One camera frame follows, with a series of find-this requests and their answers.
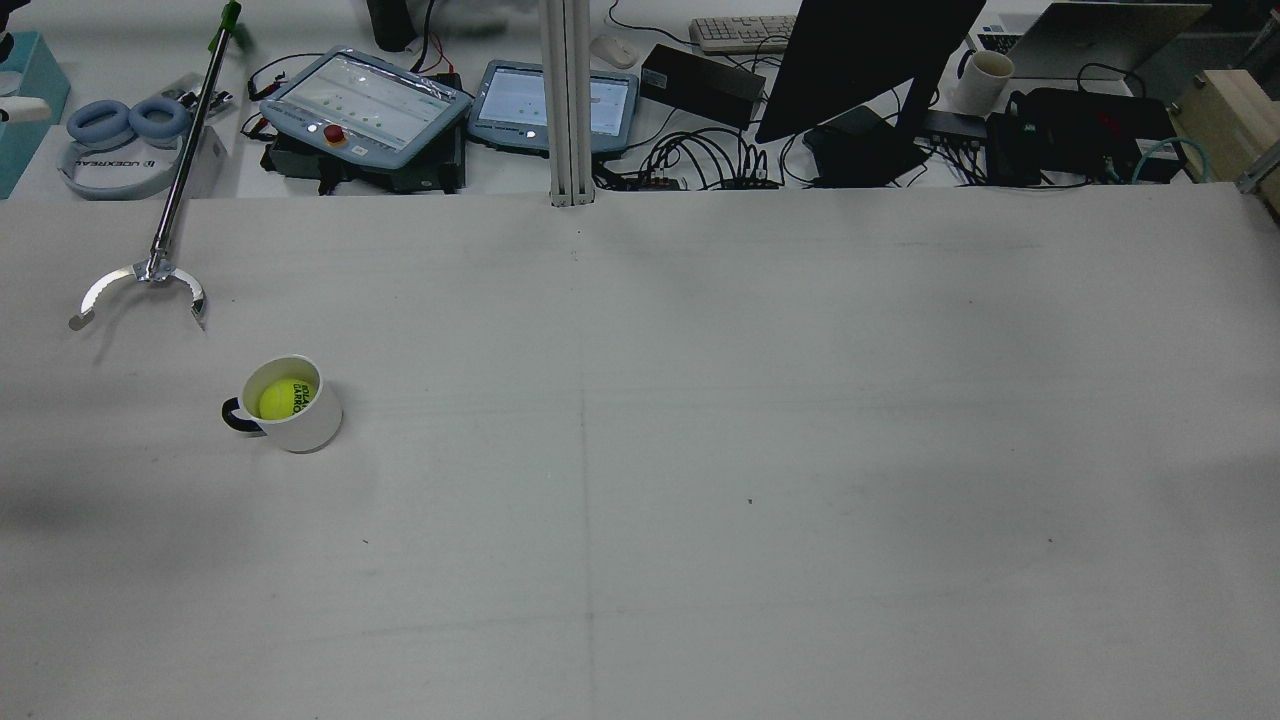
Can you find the silver laptop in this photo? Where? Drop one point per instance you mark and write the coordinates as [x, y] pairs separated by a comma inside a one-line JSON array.
[[1090, 40]]

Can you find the aluminium profile post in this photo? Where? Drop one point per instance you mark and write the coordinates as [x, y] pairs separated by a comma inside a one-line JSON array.
[[568, 100]]

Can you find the blue-edged teach pendant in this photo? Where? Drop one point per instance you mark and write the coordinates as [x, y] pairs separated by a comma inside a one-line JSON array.
[[510, 105]]

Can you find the black pendant base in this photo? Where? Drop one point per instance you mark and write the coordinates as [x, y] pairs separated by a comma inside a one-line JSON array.
[[420, 175]]

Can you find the blue grey headphones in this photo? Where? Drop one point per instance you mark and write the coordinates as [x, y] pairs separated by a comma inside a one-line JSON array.
[[100, 122]]

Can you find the white keyboard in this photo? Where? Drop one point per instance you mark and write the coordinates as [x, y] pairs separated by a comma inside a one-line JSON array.
[[740, 33]]

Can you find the teach pendant with red button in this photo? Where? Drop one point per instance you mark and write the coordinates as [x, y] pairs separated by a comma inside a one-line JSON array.
[[370, 100]]

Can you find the black electronics box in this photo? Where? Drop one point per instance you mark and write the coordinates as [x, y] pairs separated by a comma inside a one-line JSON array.
[[1080, 130]]

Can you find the teal box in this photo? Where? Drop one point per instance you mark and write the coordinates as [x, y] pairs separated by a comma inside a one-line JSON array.
[[35, 90]]

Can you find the black computer monitor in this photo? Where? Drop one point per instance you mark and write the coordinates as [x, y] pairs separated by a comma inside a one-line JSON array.
[[860, 50]]

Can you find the silver reacher grabber tool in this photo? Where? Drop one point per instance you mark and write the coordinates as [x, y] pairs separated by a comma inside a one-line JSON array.
[[190, 140]]

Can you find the flat black box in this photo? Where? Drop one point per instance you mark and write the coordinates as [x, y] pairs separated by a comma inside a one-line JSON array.
[[700, 85]]

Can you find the wooden box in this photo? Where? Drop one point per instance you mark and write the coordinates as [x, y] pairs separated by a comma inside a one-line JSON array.
[[1230, 120]]

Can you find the black usb hub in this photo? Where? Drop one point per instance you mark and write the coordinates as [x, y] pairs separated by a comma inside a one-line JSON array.
[[955, 125]]

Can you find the yellow tennis ball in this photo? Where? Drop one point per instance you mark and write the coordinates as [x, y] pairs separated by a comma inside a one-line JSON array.
[[280, 400]]

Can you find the plain white mug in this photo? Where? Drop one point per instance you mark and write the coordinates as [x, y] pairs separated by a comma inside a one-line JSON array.
[[980, 90]]

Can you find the white computer mouse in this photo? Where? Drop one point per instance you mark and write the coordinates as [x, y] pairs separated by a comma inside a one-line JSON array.
[[612, 50]]

